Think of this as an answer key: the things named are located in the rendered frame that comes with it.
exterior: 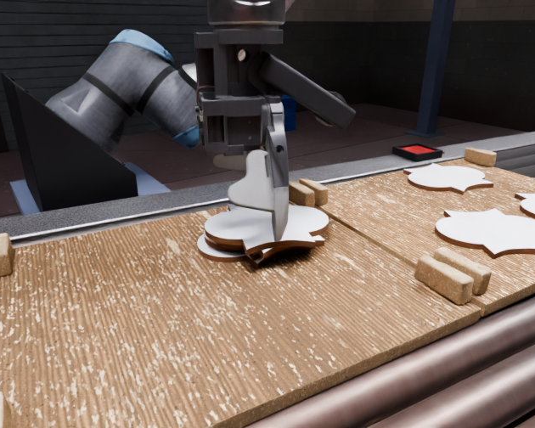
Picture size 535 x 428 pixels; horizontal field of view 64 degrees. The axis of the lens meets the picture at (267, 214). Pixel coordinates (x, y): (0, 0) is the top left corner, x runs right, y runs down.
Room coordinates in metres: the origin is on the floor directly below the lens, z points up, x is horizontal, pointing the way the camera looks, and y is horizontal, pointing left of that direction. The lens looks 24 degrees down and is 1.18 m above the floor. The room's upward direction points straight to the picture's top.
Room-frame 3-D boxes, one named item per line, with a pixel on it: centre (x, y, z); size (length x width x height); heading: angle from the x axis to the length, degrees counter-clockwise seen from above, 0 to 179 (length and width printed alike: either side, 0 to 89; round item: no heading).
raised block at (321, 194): (0.62, -0.07, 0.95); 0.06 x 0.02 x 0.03; 29
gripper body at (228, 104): (0.46, 0.03, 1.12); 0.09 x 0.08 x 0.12; 104
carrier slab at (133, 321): (0.39, 0.06, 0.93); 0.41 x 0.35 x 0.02; 118
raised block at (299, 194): (0.61, -0.05, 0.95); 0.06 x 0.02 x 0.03; 28
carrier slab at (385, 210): (0.60, -0.31, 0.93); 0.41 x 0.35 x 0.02; 119
